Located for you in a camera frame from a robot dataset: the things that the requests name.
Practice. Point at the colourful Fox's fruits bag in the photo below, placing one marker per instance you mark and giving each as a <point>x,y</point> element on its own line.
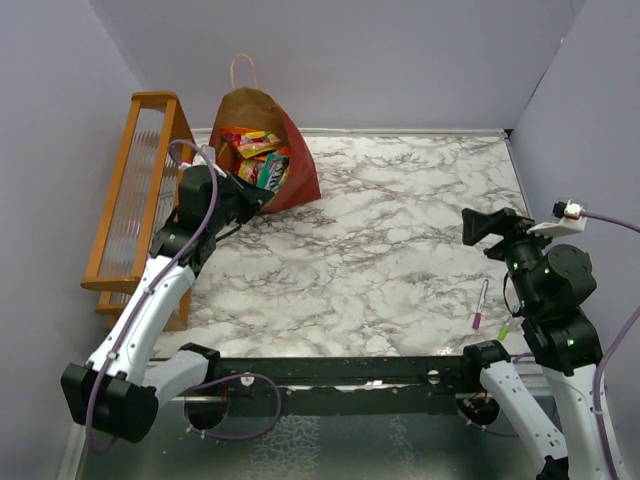
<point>249,150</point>

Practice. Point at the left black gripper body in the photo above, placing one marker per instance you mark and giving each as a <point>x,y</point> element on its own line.
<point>235,206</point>

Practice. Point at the green marker pen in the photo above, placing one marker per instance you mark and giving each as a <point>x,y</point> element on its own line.
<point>504,330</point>

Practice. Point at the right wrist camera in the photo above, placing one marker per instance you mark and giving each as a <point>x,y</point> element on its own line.
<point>569,220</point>

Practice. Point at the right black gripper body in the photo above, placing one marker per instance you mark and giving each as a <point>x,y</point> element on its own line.
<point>518,235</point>

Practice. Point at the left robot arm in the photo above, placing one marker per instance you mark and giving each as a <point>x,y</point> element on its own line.
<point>115,391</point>

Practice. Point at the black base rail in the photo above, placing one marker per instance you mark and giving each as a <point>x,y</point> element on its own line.
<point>339,386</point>

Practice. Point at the pink marker pen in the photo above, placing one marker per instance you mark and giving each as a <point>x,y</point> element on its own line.
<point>481,300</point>

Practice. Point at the wooden rack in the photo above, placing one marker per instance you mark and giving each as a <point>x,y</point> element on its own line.
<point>140,197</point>

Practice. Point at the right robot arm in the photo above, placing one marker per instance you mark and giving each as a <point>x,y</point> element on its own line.
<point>551,283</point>

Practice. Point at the red brown paper bag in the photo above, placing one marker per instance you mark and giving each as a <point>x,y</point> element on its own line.
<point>248,106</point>

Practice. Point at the green Fox's candy bag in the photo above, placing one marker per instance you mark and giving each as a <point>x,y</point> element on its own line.
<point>272,172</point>

